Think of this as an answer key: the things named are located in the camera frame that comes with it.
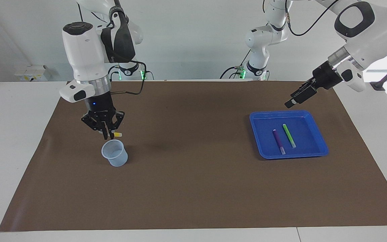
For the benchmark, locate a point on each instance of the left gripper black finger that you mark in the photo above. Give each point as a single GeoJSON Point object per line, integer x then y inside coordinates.
{"type": "Point", "coordinates": [302, 97]}
{"type": "Point", "coordinates": [304, 86]}

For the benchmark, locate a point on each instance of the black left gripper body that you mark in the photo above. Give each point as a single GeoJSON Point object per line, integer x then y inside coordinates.
{"type": "Point", "coordinates": [328, 77]}

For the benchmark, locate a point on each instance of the white power socket box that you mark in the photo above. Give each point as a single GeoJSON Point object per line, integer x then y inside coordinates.
{"type": "Point", "coordinates": [32, 73]}

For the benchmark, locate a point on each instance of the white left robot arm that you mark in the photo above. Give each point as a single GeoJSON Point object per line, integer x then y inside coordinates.
{"type": "Point", "coordinates": [371, 37]}

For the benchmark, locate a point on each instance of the green marker pen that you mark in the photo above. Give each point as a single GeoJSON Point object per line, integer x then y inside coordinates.
{"type": "Point", "coordinates": [289, 135]}

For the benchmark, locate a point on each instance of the purple marker pen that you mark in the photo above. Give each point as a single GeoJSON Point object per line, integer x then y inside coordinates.
{"type": "Point", "coordinates": [278, 141]}

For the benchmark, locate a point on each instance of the brown table mat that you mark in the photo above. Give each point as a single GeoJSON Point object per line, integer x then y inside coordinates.
{"type": "Point", "coordinates": [193, 185]}

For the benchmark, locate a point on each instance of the blue plastic tray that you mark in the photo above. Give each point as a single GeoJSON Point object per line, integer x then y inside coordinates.
{"type": "Point", "coordinates": [307, 148]}

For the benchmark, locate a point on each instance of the yellow marker pen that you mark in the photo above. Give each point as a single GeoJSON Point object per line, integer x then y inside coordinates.
{"type": "Point", "coordinates": [118, 134]}

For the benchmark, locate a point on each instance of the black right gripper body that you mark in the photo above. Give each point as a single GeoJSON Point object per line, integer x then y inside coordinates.
{"type": "Point", "coordinates": [99, 106]}

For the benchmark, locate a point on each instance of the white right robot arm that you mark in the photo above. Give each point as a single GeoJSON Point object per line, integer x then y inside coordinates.
{"type": "Point", "coordinates": [84, 50]}

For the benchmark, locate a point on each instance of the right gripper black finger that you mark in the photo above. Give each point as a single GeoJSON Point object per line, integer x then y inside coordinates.
{"type": "Point", "coordinates": [118, 119]}
{"type": "Point", "coordinates": [94, 122]}

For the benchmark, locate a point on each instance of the clear plastic cup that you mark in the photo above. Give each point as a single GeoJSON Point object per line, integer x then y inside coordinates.
{"type": "Point", "coordinates": [118, 161]}

